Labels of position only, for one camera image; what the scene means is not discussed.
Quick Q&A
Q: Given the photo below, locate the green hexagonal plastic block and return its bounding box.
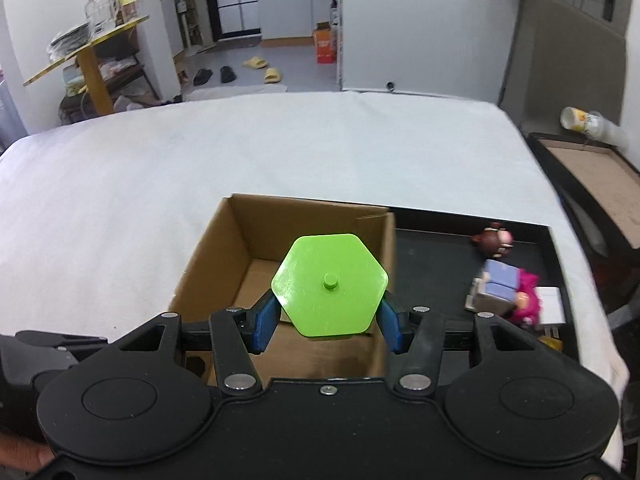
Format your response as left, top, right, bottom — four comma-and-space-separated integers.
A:
271, 234, 388, 338

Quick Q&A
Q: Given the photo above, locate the purple block toy figurine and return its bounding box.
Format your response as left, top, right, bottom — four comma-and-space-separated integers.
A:
464, 259, 520, 316

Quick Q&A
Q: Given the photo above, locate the magenta dinosaur toy figurine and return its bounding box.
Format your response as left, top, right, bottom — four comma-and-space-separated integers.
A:
506, 269, 540, 327

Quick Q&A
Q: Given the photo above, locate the person's left hand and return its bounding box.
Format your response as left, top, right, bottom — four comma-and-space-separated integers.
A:
0, 434, 54, 472

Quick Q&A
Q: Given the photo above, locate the black plastic tray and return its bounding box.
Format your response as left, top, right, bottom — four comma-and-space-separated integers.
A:
390, 207, 579, 360

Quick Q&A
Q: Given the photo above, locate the brown haired doll figurine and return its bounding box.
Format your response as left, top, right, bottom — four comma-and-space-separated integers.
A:
471, 222, 513, 259

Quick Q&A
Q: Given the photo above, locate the white small box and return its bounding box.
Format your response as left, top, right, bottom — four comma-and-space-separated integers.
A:
535, 286, 566, 326

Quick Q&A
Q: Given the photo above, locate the white tablecloth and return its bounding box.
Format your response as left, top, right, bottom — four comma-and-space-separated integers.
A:
1, 93, 628, 479

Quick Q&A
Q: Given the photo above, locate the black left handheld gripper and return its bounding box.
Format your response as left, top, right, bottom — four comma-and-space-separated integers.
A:
1, 330, 108, 442

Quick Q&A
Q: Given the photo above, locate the black framed cork board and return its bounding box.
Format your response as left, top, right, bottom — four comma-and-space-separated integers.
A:
527, 133, 639, 258

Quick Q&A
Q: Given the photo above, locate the yellow slipper right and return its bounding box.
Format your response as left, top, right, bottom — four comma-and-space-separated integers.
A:
264, 67, 282, 84

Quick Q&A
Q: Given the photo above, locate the yellow slipper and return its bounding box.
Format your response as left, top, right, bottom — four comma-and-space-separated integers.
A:
243, 56, 268, 70
264, 67, 282, 84

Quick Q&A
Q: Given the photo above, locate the black slipper right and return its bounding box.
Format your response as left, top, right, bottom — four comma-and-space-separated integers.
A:
220, 65, 236, 84

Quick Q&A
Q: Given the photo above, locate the black slipper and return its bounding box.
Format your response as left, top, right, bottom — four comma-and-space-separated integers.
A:
220, 65, 236, 84
193, 68, 213, 87

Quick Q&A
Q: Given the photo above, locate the black slipper left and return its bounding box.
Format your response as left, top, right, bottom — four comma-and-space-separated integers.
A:
193, 68, 213, 87

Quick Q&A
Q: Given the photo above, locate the yellow slipper left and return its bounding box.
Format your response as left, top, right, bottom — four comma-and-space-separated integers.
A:
243, 56, 268, 70

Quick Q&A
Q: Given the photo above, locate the stack of paper cups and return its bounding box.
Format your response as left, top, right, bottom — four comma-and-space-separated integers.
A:
560, 107, 628, 150

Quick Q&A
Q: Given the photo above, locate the orange cardboard box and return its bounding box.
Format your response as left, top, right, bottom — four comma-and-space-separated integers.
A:
312, 22, 335, 64

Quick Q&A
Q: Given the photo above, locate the yellow wooden side table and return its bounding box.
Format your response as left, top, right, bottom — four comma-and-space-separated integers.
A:
23, 15, 150, 116

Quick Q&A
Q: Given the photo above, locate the stack of plates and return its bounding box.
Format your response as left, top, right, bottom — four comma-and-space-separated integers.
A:
46, 22, 91, 62

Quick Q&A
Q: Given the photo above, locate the clear glass jar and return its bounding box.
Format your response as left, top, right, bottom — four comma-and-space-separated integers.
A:
85, 0, 115, 37

